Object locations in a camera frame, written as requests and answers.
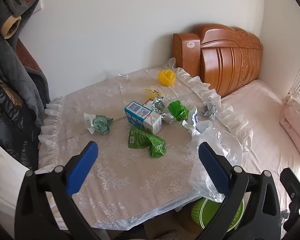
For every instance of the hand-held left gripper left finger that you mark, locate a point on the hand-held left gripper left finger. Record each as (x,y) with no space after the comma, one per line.
(82,168)

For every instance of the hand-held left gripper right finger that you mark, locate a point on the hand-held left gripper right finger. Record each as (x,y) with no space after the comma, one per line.
(213,170)

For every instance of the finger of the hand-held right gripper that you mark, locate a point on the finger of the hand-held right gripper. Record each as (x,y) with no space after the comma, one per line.
(293,182)

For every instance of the clear plastic bag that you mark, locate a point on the clear plastic bag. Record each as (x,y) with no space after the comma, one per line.
(215,150)

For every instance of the green plastic bin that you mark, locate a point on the green plastic bin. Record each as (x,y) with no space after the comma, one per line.
(210,211)

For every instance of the pale green wrapper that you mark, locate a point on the pale green wrapper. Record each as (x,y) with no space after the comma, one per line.
(99,124)

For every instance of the silver foil ball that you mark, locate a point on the silver foil ball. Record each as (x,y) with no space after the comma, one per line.
(209,110)

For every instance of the green snack packet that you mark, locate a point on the green snack packet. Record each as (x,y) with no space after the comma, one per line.
(145,141)

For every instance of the blue and white carton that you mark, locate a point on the blue and white carton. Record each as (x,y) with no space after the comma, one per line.
(142,116)

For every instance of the silver foil wrapper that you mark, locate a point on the silver foil wrapper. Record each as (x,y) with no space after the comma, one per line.
(158,105)

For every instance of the yellow snack wrapper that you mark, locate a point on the yellow snack wrapper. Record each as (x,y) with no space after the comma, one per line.
(150,93)

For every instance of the white lace tablecloth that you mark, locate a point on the white lace tablecloth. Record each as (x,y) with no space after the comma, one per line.
(110,170)

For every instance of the pink bed sheet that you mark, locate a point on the pink bed sheet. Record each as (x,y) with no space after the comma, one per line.
(262,130)

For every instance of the white cloth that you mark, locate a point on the white cloth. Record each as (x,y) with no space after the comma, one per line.
(5,177)

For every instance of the black puffer jacket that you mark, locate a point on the black puffer jacket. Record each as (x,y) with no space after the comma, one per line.
(7,120)

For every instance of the clear plastic piece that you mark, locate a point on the clear plastic piece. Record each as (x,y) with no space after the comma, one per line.
(116,75)

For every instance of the yellow foam net ball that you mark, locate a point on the yellow foam net ball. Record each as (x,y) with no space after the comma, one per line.
(166,77)

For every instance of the wooden headboard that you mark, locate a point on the wooden headboard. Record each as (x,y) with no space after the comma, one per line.
(225,57)

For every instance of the grey fleece robe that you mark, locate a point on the grey fleece robe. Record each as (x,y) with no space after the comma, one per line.
(12,50)

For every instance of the white wall switch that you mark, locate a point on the white wall switch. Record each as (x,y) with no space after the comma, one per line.
(38,5)

